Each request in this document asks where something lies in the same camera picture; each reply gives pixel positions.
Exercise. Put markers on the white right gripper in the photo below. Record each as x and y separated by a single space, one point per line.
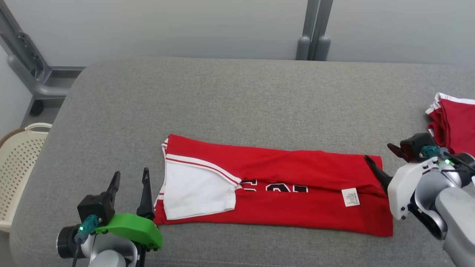
402 189

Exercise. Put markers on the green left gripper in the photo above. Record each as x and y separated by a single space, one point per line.
133 228

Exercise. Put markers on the red shorts with white band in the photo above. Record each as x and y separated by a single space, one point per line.
458 122

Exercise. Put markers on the red white printed jersey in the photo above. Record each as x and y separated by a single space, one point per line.
297 170

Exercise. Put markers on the cream perforated laundry basket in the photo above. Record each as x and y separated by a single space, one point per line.
18 167

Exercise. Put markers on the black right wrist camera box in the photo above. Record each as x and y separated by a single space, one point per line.
417 142

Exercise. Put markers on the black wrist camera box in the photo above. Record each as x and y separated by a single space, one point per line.
92 207
417 142

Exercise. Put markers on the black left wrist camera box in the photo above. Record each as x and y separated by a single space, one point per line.
92 207

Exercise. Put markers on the grey metal wheeled frame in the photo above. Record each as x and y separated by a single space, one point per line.
41 89

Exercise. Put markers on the grey double metal post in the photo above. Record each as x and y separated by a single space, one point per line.
304 48

